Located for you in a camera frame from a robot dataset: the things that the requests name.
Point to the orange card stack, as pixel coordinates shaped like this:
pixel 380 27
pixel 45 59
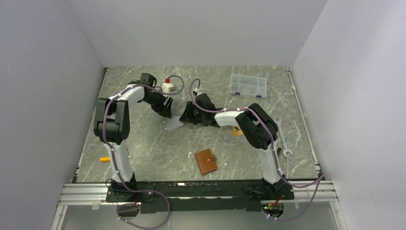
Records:
pixel 236 131

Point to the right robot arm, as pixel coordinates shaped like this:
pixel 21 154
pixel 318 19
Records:
pixel 259 129

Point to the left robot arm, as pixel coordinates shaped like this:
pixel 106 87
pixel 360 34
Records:
pixel 112 125

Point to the silver open-end spanner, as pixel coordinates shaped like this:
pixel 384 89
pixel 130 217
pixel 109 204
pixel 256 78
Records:
pixel 286 150

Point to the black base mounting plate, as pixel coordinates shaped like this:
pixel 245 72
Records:
pixel 248 195

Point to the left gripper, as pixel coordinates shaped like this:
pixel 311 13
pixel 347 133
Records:
pixel 167 111

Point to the brown leather card holder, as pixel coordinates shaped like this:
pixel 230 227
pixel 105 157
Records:
pixel 206 161

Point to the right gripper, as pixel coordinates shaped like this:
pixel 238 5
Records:
pixel 187 115

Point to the clear plastic organizer box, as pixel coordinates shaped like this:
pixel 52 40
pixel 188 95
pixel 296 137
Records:
pixel 249 86

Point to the aluminium rail frame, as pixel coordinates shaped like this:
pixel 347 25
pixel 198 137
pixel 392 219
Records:
pixel 97 194

